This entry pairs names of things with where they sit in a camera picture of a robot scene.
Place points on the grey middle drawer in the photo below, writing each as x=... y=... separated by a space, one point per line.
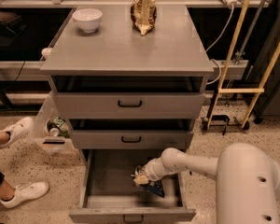
x=131 y=139

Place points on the grey drawer cabinet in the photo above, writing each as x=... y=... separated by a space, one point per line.
x=118 y=59

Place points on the clear plastic trash bag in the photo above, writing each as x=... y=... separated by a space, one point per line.
x=50 y=131

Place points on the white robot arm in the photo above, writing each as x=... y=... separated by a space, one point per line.
x=247 y=181

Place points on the lower white sneaker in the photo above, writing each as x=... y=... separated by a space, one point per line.
x=26 y=192

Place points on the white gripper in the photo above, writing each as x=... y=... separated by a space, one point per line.
x=149 y=171

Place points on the white sneaker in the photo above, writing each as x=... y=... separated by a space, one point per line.
x=26 y=192
x=17 y=131

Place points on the grey top drawer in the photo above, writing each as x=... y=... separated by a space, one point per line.
x=92 y=105

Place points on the white ceramic bowl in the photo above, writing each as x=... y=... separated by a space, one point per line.
x=88 y=19

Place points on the brown gold chip bag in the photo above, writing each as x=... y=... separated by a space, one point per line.
x=143 y=15

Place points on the grey bottom drawer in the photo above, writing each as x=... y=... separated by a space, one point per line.
x=109 y=195

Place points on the upper white sneaker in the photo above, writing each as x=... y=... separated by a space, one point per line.
x=17 y=131

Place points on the blue chip bag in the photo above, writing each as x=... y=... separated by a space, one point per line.
x=154 y=187

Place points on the grey drawer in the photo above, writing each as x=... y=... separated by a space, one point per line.
x=131 y=139
x=109 y=195
x=92 y=105

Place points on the person's lower leg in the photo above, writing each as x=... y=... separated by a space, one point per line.
x=6 y=190

